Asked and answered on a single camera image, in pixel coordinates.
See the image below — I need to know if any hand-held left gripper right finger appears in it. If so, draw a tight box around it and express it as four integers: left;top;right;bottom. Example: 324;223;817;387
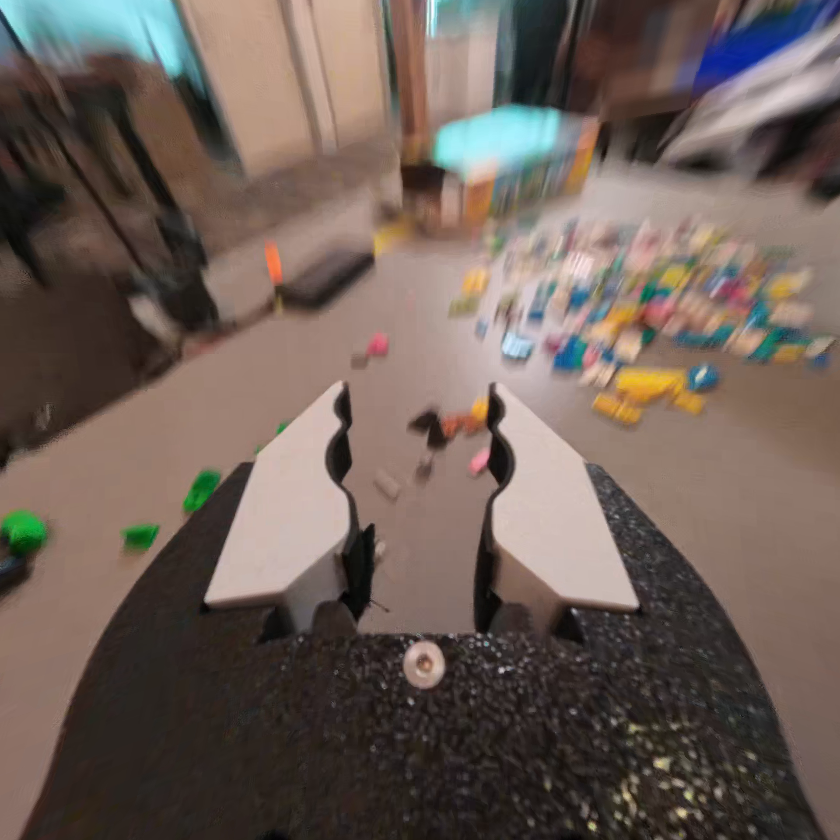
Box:
474;382;641;636

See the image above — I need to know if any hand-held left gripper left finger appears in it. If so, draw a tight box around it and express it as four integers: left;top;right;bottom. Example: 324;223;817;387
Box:
203;381;365;634

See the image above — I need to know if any pile of colourful toy bricks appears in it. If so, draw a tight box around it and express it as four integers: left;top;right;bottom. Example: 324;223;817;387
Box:
449;220;837;395

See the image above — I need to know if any grey desk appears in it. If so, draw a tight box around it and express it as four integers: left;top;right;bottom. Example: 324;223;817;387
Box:
0;157;840;840

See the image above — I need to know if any group of green toy bricks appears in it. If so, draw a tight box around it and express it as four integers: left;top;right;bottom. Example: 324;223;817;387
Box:
0;420;293;559

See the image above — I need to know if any dark brown wedge toy brick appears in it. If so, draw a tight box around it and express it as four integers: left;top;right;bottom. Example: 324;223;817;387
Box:
408;408;447;450

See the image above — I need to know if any black rectangular block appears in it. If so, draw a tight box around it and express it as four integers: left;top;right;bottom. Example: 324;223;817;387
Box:
279;251;375;309

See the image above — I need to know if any yellow tape strip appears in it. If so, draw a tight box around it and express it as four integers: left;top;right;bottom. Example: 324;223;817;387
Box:
373;220;414;257

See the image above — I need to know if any colourful cardboard box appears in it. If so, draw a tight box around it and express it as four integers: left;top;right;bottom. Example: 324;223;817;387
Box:
400;105;601;231

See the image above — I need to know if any white door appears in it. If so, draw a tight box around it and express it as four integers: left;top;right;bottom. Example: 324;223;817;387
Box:
177;0;322;179
308;0;395;155

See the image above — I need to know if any blue plastic bin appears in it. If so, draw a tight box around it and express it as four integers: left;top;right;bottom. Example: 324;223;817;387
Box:
692;0;840;93

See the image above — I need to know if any wooden post with red signs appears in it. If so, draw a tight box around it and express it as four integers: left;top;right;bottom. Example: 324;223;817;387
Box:
390;0;431;165

